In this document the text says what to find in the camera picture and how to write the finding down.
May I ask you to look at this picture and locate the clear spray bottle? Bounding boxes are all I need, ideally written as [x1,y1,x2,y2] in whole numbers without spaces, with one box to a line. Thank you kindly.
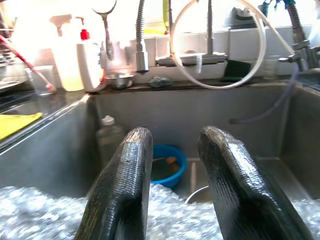
[48,14,86,92]

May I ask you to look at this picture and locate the white red pump bottle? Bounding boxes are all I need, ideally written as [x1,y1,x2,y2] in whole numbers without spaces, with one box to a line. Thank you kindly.
[74,16,107,93]

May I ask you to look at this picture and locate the clear plastic cup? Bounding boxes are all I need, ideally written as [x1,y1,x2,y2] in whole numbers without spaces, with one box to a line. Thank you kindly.
[24,65,57,97]

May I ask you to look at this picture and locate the yellow flat item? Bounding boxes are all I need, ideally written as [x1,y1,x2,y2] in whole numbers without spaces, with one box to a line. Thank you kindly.
[143,22,168,35]

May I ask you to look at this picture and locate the tiny steel bowl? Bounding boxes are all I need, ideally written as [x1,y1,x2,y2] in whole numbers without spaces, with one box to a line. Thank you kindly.
[103,72,136,90]

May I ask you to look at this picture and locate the white looped water hose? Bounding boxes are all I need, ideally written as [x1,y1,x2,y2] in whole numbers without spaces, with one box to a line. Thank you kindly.
[171,0,297,90]

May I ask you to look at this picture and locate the grey scrub ball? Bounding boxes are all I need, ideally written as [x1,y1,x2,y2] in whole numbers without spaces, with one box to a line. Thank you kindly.
[148,76,174,88]

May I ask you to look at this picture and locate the green orange sponge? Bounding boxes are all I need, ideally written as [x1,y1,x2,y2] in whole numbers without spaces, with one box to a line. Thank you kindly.
[151,156,182,182]

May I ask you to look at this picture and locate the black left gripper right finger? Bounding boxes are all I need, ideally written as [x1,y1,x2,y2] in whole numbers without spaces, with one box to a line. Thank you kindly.
[196,125,315,240]

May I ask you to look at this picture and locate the stainless steel sink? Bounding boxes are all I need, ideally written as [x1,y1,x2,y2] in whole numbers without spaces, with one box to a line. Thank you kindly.
[0,79,320,201]

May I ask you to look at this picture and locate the yellow cleaning cloth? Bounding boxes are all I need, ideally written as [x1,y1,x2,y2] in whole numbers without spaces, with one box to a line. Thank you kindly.
[0,112,44,141]

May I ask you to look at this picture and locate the steel wire skimmer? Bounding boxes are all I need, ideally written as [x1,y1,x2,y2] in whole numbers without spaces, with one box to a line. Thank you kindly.
[91,0,118,61]

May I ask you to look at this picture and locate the green scouring pad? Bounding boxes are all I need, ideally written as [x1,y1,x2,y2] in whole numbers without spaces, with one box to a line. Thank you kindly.
[219,59,252,83]

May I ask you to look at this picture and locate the small steel bowl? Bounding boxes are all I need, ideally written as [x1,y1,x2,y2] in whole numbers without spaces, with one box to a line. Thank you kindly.
[185,185,210,204]

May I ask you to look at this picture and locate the black knife sharpener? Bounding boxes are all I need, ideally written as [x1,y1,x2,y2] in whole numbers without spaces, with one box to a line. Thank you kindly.
[231,6,260,27]

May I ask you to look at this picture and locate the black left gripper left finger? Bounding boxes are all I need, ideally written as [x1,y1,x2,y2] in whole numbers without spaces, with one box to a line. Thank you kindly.
[76,126,154,240]

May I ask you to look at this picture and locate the steel gooseneck spring faucet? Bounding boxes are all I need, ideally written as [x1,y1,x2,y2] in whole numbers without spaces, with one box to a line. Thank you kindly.
[134,0,150,75]

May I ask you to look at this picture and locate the clear thin tube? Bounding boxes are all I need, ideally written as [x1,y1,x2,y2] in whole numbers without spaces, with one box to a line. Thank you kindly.
[229,68,302,125]

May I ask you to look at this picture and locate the steel filter tap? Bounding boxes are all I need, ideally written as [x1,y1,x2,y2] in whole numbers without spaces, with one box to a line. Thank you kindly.
[154,0,230,68]

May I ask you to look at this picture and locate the clear plastic bottle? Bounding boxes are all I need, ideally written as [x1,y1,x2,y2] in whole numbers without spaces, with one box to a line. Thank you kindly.
[96,115,126,163]

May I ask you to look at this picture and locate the blue plastic bowl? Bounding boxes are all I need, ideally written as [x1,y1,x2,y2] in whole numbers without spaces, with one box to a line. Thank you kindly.
[149,144,188,190]

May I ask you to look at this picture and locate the wire dish rack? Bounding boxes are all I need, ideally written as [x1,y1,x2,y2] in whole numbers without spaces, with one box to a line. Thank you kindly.
[0,27,33,88]

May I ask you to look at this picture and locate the blue bottle brush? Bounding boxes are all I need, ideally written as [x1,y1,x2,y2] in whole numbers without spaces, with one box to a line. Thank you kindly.
[258,0,297,12]

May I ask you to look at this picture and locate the steel hose valve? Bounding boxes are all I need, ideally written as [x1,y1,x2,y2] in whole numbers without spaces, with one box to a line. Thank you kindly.
[277,41,320,75]

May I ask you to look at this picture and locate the small clear cup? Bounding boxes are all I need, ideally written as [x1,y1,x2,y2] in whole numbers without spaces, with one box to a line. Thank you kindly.
[261,55,278,79]

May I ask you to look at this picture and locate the red handled brush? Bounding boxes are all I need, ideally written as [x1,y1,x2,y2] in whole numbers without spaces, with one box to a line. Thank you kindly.
[0,33,56,92]

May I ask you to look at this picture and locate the steel flexible ribbed hose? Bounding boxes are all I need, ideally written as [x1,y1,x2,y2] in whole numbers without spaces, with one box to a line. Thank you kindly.
[284,0,310,47]

